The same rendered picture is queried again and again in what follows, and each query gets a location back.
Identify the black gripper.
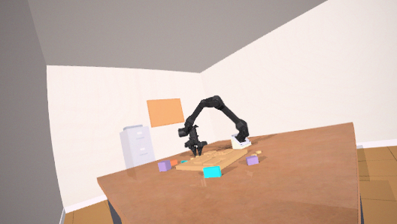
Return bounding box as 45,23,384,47
188,135,208,156

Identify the purple block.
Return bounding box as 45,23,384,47
246,155,259,165

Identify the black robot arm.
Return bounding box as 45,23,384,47
178,95,249,147

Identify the teal block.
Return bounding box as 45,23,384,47
203,166,222,178

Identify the light purple cube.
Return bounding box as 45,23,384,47
158,160,171,172

